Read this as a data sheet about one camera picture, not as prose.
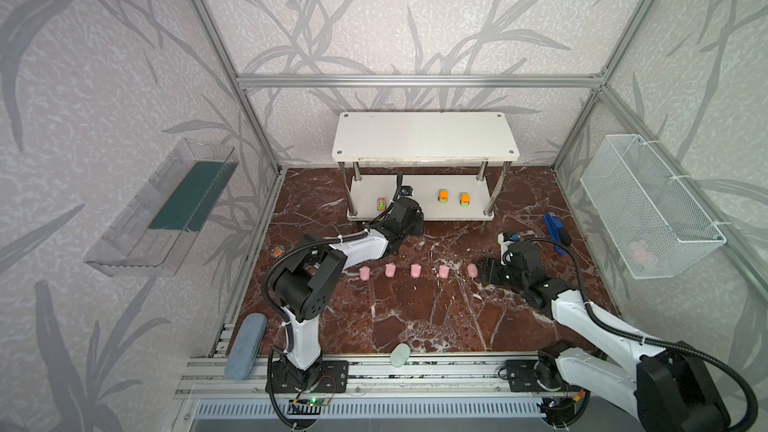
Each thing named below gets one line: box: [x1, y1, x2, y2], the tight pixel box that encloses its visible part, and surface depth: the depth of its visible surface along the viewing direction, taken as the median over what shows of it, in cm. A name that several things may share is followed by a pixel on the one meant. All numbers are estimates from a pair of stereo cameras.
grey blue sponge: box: [224, 312, 268, 381], surface depth 77 cm
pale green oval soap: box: [390, 343, 411, 368], surface depth 77 cm
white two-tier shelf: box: [332, 111, 520, 223], surface depth 87 cm
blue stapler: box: [543, 212, 567, 255], surface depth 103 cm
